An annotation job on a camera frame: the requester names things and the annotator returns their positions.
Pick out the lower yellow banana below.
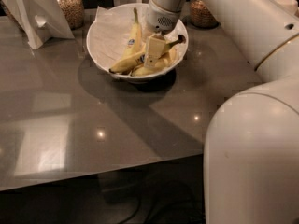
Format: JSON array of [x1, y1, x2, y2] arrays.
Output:
[[130, 52, 172, 77]]

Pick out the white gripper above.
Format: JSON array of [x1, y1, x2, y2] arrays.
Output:
[[144, 0, 180, 68]]

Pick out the white paper liner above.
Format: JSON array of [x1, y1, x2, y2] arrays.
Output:
[[86, 3, 189, 80]]

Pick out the white bowl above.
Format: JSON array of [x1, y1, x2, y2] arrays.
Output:
[[86, 3, 189, 83]]

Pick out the left glass jar of nuts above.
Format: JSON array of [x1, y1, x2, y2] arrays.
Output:
[[57, 0, 84, 30]]

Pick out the long yellow banana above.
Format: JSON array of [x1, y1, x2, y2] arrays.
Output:
[[109, 35, 186, 76]]

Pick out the glass jar of nuts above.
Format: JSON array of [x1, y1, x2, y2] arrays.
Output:
[[57, 0, 84, 30], [190, 0, 218, 29]]

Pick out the right glass jar of nuts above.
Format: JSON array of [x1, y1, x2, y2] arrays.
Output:
[[190, 0, 218, 29]]

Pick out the upright yellow banana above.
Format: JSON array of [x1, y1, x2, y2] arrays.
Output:
[[122, 7, 142, 58]]

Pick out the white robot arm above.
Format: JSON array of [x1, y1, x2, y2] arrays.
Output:
[[147, 0, 299, 224]]

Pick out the black floor cables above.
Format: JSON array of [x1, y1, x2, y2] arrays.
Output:
[[118, 177, 205, 224]]

